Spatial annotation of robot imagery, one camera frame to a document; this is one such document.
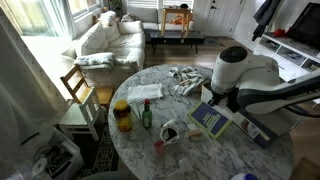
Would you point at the striped grey cloth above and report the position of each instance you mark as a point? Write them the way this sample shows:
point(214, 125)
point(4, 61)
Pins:
point(189, 79)

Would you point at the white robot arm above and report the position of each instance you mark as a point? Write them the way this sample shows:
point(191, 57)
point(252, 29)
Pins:
point(252, 82)

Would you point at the yellow book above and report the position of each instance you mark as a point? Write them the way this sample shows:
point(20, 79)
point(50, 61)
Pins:
point(212, 121)

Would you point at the dark blue cardboard box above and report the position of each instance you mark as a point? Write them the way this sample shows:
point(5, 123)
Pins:
point(262, 129)

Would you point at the green glass bottle red cap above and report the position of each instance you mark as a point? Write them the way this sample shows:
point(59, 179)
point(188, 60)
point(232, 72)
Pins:
point(147, 114)

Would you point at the clear plastic container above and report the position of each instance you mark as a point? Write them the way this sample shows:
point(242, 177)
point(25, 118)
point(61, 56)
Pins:
point(162, 117)

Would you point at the hanging dark jacket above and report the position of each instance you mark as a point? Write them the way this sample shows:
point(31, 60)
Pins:
point(263, 16)

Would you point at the grey throw blanket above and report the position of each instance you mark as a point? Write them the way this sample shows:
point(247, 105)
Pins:
point(96, 61)

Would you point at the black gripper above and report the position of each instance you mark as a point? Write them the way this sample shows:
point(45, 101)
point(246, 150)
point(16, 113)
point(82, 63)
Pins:
point(216, 98)

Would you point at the white tv cabinet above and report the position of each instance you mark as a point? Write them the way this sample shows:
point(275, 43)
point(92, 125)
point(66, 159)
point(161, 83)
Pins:
point(294, 59)

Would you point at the white mug with dark liquid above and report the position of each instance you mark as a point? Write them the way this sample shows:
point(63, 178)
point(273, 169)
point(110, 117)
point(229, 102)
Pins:
point(169, 135)

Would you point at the wooden stool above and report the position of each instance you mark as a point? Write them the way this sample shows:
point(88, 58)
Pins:
point(182, 16)

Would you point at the clear storage bin with cables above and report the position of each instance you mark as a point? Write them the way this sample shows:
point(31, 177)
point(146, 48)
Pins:
point(57, 159)

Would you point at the amber jar yellow lid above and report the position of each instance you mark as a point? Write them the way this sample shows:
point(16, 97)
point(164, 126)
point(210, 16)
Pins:
point(122, 114)

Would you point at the wooden chair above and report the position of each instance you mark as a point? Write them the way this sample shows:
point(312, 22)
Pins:
point(76, 85)

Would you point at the white sofa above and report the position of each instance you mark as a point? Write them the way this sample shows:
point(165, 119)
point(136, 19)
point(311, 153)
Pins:
point(124, 40)

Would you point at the black coffee table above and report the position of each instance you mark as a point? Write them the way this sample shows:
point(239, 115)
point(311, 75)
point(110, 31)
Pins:
point(176, 38)

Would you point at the white chair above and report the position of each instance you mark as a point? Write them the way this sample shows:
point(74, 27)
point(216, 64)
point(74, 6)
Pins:
point(81, 118)

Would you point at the small red cup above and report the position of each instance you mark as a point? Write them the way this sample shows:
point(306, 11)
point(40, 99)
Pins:
point(159, 147)

